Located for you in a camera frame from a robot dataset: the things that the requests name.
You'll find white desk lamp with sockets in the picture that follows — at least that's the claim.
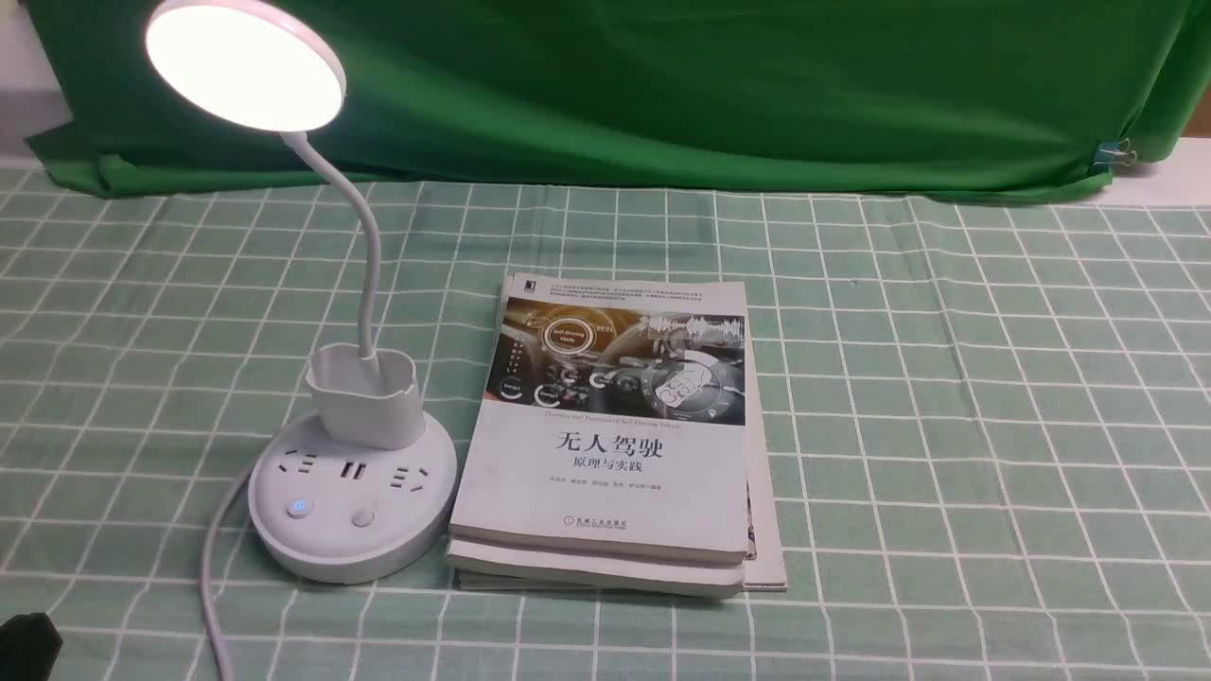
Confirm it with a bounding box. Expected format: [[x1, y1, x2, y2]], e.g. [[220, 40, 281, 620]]
[[147, 1, 457, 585]]

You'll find top white textbook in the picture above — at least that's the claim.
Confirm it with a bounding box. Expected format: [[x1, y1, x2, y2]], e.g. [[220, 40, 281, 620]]
[[449, 274, 748, 563]]

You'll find middle white book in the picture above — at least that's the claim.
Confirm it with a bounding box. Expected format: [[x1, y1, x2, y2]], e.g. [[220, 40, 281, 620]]
[[446, 539, 754, 599]]

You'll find bottom thin white book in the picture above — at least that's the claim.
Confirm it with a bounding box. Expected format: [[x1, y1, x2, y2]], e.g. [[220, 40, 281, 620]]
[[458, 359, 788, 594]]

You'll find green checkered tablecloth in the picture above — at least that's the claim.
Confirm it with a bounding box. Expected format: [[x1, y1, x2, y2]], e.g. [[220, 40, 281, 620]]
[[1, 168, 1210, 680]]

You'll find green backdrop cloth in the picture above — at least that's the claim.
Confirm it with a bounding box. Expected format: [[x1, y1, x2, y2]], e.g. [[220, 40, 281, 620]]
[[21, 0, 1211, 205]]

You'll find blue binder clip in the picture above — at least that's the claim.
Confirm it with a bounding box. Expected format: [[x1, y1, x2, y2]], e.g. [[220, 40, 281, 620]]
[[1091, 138, 1138, 173]]

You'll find black object at corner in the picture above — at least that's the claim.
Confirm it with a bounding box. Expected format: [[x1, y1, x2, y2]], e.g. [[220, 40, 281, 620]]
[[1, 612, 63, 681]]

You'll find white lamp power cable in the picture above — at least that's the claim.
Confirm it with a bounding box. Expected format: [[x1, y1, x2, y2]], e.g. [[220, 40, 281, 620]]
[[199, 460, 257, 681]]

